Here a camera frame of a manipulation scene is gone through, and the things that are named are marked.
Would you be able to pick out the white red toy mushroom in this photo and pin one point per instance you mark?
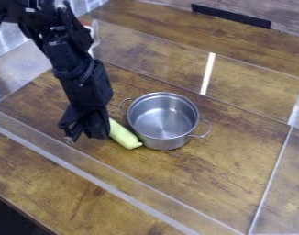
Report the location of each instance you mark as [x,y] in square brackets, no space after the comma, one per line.
[91,40]

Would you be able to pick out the clear acrylic enclosure wall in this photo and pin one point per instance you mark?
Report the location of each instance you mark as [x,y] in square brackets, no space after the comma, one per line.
[230,183]

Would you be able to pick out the small stainless steel pot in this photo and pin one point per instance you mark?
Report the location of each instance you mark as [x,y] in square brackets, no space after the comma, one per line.
[164,120]

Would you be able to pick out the black bar on table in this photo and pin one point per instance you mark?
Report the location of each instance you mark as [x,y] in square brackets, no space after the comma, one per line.
[252,21]

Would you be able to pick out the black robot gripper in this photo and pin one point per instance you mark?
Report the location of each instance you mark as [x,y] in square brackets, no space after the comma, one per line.
[47,21]

